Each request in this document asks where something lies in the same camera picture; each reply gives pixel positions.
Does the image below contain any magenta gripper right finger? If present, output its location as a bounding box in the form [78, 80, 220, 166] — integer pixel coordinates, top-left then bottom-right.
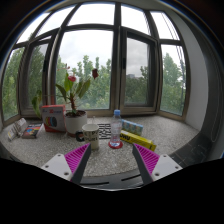
[132, 143, 182, 185]

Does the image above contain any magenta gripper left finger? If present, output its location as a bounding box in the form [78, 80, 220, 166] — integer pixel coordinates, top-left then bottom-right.
[42, 143, 91, 185]

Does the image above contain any clear plastic water bottle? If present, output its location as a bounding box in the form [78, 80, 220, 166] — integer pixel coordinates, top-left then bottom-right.
[110, 109, 122, 145]

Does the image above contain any black tape roll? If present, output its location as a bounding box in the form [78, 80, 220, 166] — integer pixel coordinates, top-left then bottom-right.
[76, 130, 84, 142]

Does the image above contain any red round coaster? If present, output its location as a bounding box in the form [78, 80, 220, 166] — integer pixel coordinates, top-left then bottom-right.
[108, 141, 123, 149]

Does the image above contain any yellow glue box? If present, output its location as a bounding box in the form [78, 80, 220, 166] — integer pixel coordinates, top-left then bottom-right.
[120, 130, 156, 151]

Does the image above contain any white mug with print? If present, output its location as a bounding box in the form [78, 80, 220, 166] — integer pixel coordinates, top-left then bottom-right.
[82, 124, 99, 150]

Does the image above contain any light blue tissue pack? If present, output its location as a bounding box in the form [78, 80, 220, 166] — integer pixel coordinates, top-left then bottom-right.
[122, 120, 143, 136]

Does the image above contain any white pot with plant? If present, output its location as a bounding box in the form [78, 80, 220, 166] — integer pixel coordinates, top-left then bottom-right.
[56, 73, 91, 137]

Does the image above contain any black white patterned card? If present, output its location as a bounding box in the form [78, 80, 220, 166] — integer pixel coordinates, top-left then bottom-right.
[99, 124, 111, 139]

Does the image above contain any colourful pencil box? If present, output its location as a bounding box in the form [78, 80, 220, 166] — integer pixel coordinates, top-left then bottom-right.
[22, 123, 42, 139]

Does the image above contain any red and white box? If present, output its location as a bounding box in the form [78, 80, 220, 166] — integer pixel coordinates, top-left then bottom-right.
[42, 105, 66, 132]

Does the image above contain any white printed packet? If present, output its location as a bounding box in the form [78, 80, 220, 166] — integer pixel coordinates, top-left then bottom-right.
[7, 118, 27, 141]

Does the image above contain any brown window frame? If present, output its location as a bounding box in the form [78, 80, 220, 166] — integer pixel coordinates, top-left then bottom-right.
[0, 0, 189, 125]

